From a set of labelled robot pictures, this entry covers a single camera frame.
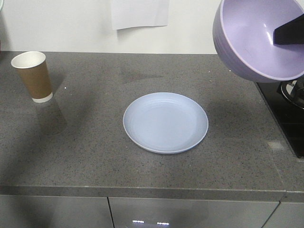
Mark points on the black gas stove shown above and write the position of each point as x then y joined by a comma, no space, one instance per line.
289,116

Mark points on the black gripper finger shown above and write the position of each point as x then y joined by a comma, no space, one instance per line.
291,33

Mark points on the light blue plate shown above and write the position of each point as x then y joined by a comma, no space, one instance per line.
165,123

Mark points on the purple plastic bowl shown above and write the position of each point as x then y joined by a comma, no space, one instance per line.
243,38

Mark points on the grey cabinet door middle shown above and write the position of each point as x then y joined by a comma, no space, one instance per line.
187,213

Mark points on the grey cabinet door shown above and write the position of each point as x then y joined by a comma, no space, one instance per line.
54,212
187,213

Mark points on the grey cabinet door left side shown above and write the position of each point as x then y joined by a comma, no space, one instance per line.
54,212

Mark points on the white paper sheet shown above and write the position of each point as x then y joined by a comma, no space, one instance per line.
139,13

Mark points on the grey upper drawer front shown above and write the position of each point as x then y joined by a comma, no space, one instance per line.
287,215

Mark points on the brown paper cup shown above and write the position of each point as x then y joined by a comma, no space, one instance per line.
32,69

